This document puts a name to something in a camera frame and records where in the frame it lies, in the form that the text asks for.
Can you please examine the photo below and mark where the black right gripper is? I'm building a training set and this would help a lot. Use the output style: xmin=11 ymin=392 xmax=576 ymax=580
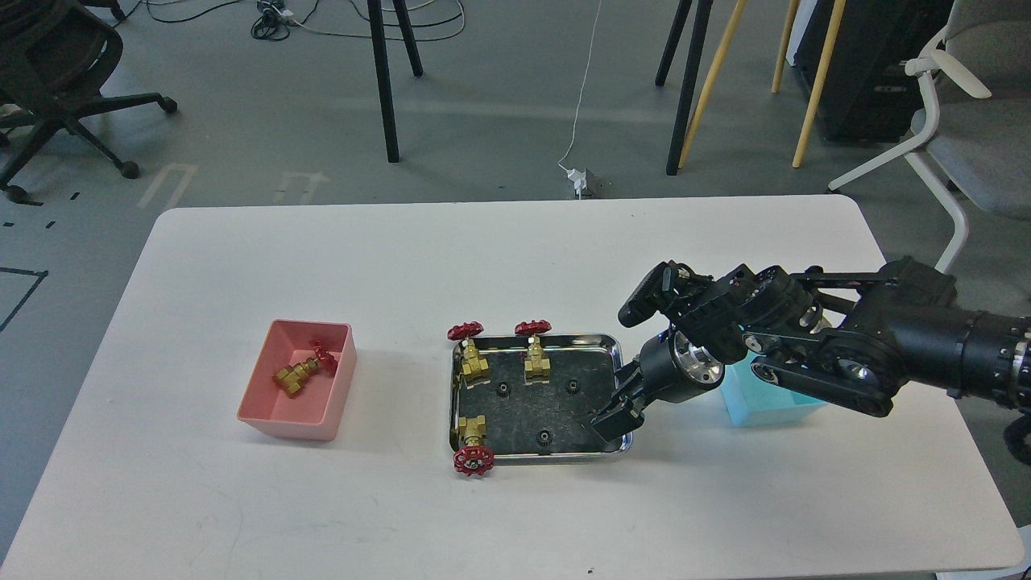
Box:
xmin=590 ymin=328 xmax=725 ymax=443

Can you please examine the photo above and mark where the brass valve tray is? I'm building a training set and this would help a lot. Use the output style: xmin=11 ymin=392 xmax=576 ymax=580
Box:
xmin=272 ymin=339 xmax=338 ymax=399

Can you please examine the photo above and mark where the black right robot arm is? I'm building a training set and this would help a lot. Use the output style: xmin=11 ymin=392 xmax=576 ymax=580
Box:
xmin=583 ymin=255 xmax=1030 ymax=463

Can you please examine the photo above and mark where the brass valve back right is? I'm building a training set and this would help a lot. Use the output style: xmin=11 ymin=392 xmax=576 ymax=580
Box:
xmin=513 ymin=319 xmax=552 ymax=384

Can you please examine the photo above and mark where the brass valve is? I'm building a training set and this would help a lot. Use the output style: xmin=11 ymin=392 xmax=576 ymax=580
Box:
xmin=453 ymin=415 xmax=495 ymax=477
xmin=448 ymin=321 xmax=490 ymax=389
xmin=513 ymin=319 xmax=552 ymax=384

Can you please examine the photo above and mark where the blue plastic box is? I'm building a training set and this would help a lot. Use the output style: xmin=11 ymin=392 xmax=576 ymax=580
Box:
xmin=718 ymin=353 xmax=827 ymax=427

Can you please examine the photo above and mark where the brass valve back left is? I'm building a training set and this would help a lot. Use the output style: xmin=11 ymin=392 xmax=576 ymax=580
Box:
xmin=448 ymin=321 xmax=490 ymax=389

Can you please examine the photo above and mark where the brass valve front left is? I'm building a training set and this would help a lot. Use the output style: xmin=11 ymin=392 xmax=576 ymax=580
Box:
xmin=453 ymin=415 xmax=495 ymax=477

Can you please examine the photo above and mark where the pink plastic box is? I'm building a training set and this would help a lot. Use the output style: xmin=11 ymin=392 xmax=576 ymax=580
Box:
xmin=237 ymin=319 xmax=357 ymax=441

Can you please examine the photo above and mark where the shiny metal tray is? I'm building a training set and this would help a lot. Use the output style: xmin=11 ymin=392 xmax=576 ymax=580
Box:
xmin=448 ymin=333 xmax=633 ymax=466

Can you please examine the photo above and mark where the black tripod leg right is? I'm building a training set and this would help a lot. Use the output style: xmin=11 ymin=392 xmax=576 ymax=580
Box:
xmin=654 ymin=1 xmax=714 ymax=176

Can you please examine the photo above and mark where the black tripod leg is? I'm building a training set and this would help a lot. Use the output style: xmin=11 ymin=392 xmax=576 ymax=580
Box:
xmin=367 ymin=1 xmax=424 ymax=163
xmin=654 ymin=1 xmax=714 ymax=176

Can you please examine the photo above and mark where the black cabinet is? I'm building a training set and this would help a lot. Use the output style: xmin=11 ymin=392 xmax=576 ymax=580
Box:
xmin=811 ymin=1 xmax=953 ymax=143

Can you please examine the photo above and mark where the wooden easel leg left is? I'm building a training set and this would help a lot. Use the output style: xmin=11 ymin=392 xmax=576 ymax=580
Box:
xmin=677 ymin=0 xmax=749 ymax=170

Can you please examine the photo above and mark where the wooden easel leg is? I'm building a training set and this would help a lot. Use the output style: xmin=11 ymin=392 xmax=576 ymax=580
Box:
xmin=771 ymin=0 xmax=847 ymax=168
xmin=677 ymin=0 xmax=749 ymax=170

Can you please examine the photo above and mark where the white grey office chair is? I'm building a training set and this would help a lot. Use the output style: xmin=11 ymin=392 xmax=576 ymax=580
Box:
xmin=828 ymin=1 xmax=1030 ymax=274

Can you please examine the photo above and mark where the wooden easel leg right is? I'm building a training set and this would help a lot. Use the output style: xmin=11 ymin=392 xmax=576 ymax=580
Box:
xmin=771 ymin=0 xmax=847 ymax=168

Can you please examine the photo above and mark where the black tripod leg left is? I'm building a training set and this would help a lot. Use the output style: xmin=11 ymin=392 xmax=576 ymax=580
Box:
xmin=367 ymin=1 xmax=424 ymax=163

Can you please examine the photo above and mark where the black office chair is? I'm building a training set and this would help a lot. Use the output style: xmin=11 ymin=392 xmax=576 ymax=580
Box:
xmin=1 ymin=1 xmax=178 ymax=203

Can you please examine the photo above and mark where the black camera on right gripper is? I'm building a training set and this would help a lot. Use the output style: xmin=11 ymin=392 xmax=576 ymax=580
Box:
xmin=618 ymin=261 xmax=684 ymax=328

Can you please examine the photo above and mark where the white cable with plug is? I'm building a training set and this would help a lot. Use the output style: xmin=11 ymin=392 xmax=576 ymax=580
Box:
xmin=557 ymin=0 xmax=603 ymax=199

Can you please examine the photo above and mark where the floor cable bundle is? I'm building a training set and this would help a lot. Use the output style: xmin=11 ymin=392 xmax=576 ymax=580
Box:
xmin=145 ymin=0 xmax=466 ymax=44

